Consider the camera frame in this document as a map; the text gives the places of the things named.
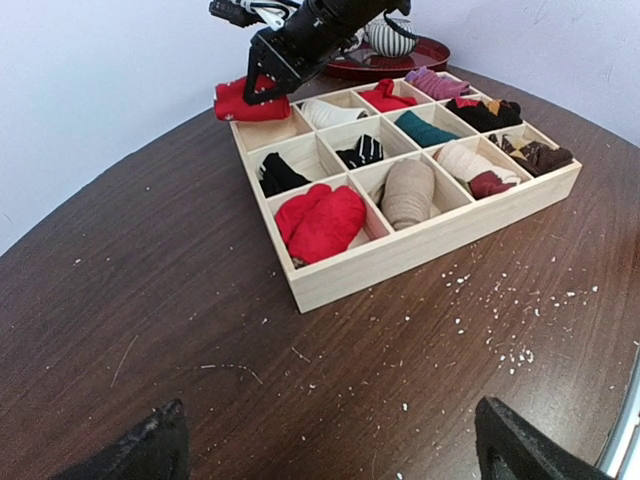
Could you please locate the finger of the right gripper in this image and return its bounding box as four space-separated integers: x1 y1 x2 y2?
209 0 250 28
243 41 300 105

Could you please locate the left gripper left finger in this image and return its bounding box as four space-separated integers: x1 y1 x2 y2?
53 399 190 479

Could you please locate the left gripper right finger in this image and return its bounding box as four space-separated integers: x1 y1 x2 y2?
474 397 609 480

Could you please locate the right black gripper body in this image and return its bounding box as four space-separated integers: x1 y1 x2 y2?
251 0 411 83

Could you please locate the red sock with striped cuff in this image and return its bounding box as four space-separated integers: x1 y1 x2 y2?
214 77 292 122

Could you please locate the purple sock with orange cuff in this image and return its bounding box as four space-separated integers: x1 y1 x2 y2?
405 67 471 100

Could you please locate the wooden compartment organizer box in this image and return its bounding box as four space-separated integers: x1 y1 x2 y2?
231 78 581 312

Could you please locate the white patterned bowl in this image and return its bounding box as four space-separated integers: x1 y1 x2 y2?
340 28 366 53

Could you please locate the grey striped cup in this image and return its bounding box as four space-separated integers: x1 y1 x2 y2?
365 18 418 58

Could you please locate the cream rolled sock in box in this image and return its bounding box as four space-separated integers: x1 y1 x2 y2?
300 99 372 130

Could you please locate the red patterned sock in box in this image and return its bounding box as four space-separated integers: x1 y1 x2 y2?
359 79 418 113

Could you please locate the black rolled sock in box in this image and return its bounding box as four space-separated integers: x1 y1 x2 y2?
259 152 310 198

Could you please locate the red round tray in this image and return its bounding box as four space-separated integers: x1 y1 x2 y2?
323 36 451 83

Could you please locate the black striped sock in box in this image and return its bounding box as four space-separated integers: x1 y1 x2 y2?
336 134 384 170

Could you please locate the teal rolled sock in box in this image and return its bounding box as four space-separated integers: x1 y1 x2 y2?
394 111 459 148

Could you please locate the red rolled sock in box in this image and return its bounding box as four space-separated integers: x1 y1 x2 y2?
275 184 367 268

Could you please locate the black red sock in box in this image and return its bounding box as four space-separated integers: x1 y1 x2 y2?
445 97 523 133

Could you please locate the beige rolled sock in box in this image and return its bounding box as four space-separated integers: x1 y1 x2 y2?
381 159 435 231

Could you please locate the brown patterned sock in box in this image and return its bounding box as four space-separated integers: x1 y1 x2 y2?
488 134 574 177

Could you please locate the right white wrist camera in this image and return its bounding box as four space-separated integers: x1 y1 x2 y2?
235 0 301 31

